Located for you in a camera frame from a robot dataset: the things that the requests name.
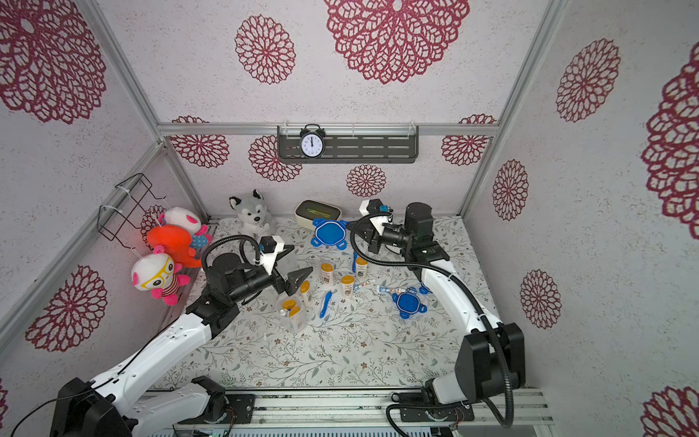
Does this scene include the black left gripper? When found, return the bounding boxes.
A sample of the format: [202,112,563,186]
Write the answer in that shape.
[229,264,313,304]

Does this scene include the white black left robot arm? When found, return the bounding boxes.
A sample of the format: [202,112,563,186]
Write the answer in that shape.
[49,235,313,436]

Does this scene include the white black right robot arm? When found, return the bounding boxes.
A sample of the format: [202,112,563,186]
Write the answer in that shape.
[349,198,526,418]

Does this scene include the cream tissue box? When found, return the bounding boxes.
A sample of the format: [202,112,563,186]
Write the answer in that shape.
[294,200,342,231]

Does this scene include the grey husky plush toy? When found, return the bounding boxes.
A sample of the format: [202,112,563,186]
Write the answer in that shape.
[229,189,276,240]

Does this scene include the small toothpaste tube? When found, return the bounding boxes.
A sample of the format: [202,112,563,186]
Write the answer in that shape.
[353,279,374,291]
[377,286,406,294]

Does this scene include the orange red plush toy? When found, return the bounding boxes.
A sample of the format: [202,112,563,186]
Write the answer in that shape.
[147,225,202,269]

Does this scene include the white pink plush upper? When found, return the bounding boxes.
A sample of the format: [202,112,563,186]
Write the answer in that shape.
[158,207,209,236]

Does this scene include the white plush with glasses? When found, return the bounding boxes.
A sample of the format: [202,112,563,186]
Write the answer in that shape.
[130,245,190,306]

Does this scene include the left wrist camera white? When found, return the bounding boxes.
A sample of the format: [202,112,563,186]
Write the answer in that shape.
[258,236,285,275]

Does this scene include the grey metal wall shelf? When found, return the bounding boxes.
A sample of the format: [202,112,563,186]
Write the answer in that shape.
[277,126,420,164]

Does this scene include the black wall alarm clock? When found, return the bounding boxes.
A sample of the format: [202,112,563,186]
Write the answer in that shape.
[300,123,326,158]

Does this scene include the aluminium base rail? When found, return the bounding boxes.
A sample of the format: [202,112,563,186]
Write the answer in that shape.
[163,387,553,435]

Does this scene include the black wire wall basket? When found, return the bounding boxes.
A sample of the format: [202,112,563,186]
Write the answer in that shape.
[96,172,167,251]

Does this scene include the black corrugated right cable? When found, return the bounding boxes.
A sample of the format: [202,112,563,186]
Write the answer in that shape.
[348,214,517,437]

